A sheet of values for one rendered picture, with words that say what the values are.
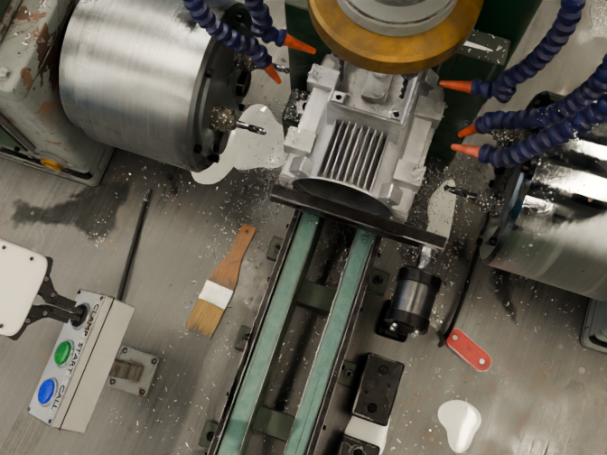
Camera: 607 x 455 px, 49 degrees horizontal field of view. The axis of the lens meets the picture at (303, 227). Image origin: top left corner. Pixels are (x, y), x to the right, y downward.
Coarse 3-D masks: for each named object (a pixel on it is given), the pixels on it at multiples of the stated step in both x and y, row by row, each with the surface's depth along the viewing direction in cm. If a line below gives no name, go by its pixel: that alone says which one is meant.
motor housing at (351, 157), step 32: (320, 96) 94; (416, 96) 93; (320, 128) 92; (352, 128) 89; (416, 128) 92; (288, 160) 92; (320, 160) 89; (352, 160) 88; (384, 160) 89; (416, 160) 91; (320, 192) 102; (352, 192) 103
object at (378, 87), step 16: (336, 80) 85; (352, 80) 89; (368, 80) 87; (384, 80) 87; (400, 80) 89; (416, 80) 85; (336, 96) 85; (352, 96) 88; (368, 96) 87; (384, 96) 87; (336, 112) 86; (352, 112) 85; (368, 112) 84; (384, 112) 87; (400, 112) 84; (368, 128) 88; (384, 128) 86; (400, 128) 85
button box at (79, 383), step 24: (96, 312) 84; (120, 312) 86; (72, 336) 85; (96, 336) 84; (120, 336) 86; (72, 360) 83; (96, 360) 84; (72, 384) 82; (96, 384) 84; (48, 408) 82; (72, 408) 82
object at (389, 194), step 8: (424, 72) 92; (432, 72) 92; (424, 80) 91; (432, 80) 92; (424, 88) 93; (432, 88) 92; (296, 160) 89; (304, 160) 88; (296, 168) 88; (304, 168) 88; (312, 168) 89; (296, 176) 90; (304, 176) 89; (384, 184) 88; (392, 184) 87; (384, 192) 87; (392, 192) 87; (400, 192) 88; (384, 200) 88; (392, 200) 87
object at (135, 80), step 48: (96, 0) 88; (144, 0) 87; (96, 48) 86; (144, 48) 85; (192, 48) 85; (96, 96) 88; (144, 96) 86; (192, 96) 85; (240, 96) 104; (144, 144) 92; (192, 144) 90
